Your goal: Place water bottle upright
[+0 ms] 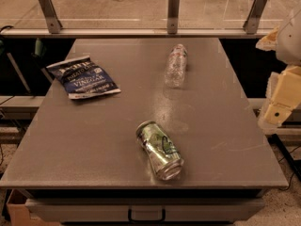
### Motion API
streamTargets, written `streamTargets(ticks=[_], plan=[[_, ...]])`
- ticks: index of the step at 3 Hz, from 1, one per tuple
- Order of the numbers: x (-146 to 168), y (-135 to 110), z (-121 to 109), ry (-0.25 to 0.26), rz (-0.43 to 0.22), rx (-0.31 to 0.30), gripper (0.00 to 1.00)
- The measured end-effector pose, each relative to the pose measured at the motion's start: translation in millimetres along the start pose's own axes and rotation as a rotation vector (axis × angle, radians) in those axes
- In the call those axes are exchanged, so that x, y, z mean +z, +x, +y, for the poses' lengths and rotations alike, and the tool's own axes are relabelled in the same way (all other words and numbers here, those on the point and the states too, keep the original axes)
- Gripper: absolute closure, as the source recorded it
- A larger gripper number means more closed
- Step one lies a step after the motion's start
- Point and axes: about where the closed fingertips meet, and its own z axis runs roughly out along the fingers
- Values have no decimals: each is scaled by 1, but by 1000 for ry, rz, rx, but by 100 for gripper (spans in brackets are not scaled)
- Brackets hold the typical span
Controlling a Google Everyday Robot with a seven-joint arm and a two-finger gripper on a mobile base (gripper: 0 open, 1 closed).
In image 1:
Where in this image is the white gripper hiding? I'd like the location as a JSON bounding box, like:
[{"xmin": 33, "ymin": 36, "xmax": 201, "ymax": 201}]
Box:
[{"xmin": 256, "ymin": 26, "xmax": 301, "ymax": 126}]

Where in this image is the clear plastic water bottle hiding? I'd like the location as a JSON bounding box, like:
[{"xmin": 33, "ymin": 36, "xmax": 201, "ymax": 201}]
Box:
[{"xmin": 165, "ymin": 44, "xmax": 188, "ymax": 88}]

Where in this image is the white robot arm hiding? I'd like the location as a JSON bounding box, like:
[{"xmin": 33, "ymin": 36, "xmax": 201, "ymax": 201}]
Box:
[{"xmin": 256, "ymin": 5, "xmax": 301, "ymax": 127}]

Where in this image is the green aluminium soda can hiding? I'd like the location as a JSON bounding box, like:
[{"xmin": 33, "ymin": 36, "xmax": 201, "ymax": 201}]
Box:
[{"xmin": 135, "ymin": 121, "xmax": 184, "ymax": 181}]

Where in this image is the blue vinegar chip bag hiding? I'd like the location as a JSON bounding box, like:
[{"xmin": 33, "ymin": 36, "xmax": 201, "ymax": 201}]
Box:
[{"xmin": 47, "ymin": 56, "xmax": 120, "ymax": 100}]

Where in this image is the cardboard box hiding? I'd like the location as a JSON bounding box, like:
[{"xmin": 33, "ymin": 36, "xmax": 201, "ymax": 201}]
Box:
[{"xmin": 7, "ymin": 190, "xmax": 60, "ymax": 226}]

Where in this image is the right metal bracket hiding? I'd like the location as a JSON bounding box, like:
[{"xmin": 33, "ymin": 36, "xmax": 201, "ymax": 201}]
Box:
[{"xmin": 243, "ymin": 0, "xmax": 268, "ymax": 34}]

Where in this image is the metal bracket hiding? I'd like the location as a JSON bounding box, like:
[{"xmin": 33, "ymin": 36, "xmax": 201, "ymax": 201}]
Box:
[
  {"xmin": 243, "ymin": 0, "xmax": 268, "ymax": 34},
  {"xmin": 38, "ymin": 0, "xmax": 62, "ymax": 34},
  {"xmin": 166, "ymin": 0, "xmax": 180, "ymax": 34}
]

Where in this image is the middle metal bracket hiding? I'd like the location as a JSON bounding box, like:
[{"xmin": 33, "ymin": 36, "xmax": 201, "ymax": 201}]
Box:
[{"xmin": 166, "ymin": 0, "xmax": 180, "ymax": 34}]

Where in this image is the grey drawer with black handle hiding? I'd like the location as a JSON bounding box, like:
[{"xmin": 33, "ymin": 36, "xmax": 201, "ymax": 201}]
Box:
[{"xmin": 25, "ymin": 198, "xmax": 264, "ymax": 223}]

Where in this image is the white rail shelf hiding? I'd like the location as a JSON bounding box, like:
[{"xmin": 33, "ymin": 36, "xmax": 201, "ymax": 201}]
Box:
[{"xmin": 1, "ymin": 28, "xmax": 271, "ymax": 39}]

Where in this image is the left metal bracket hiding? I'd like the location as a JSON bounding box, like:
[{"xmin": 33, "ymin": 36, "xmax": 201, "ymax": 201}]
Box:
[{"xmin": 38, "ymin": 0, "xmax": 62, "ymax": 34}]

